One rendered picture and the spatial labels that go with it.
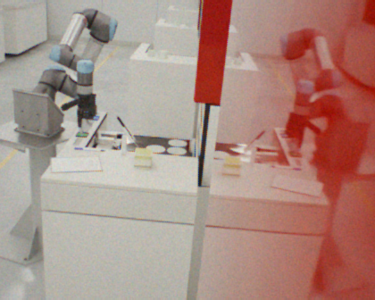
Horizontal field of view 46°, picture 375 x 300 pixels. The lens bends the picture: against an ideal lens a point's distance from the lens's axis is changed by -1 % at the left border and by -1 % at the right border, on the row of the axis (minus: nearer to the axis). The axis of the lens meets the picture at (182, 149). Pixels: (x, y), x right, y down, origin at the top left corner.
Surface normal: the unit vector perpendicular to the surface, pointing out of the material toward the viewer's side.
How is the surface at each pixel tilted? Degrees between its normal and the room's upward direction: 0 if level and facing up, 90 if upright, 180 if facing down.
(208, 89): 90
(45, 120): 90
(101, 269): 90
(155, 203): 90
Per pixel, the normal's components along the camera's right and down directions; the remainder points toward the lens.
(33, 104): -0.33, 0.33
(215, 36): -0.04, 0.38
